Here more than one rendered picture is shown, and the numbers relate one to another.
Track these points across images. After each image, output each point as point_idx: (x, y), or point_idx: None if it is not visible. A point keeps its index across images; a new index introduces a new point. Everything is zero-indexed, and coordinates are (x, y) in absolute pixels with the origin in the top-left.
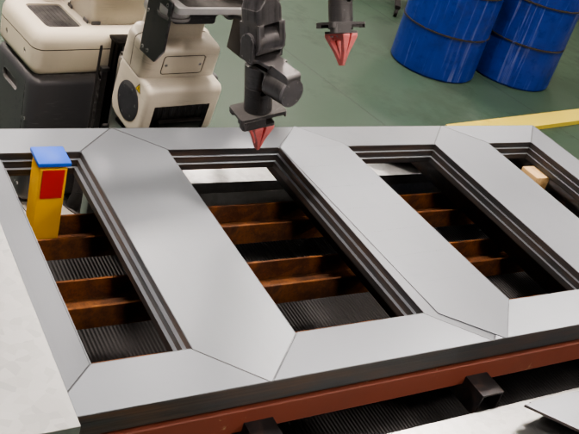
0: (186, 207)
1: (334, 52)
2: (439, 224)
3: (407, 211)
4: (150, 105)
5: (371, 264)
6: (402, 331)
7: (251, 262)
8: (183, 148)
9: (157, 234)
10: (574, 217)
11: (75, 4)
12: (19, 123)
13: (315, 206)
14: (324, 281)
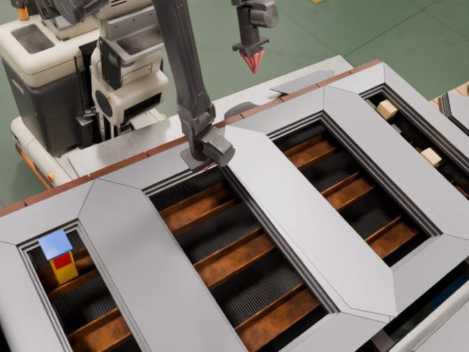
0: (164, 255)
1: (248, 64)
2: (328, 156)
3: (315, 197)
4: (120, 110)
5: (299, 265)
6: (329, 339)
7: (213, 253)
8: (151, 183)
9: (148, 297)
10: (421, 158)
11: (47, 24)
12: (33, 115)
13: (252, 207)
14: (264, 253)
